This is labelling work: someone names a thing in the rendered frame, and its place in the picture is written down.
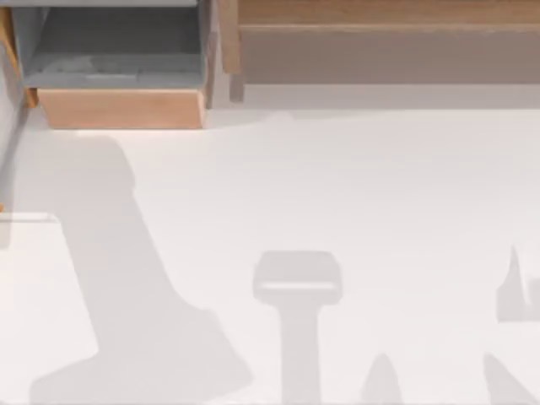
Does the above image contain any pale wooden drawer front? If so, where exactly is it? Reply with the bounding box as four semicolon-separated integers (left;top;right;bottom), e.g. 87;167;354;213
35;87;206;130

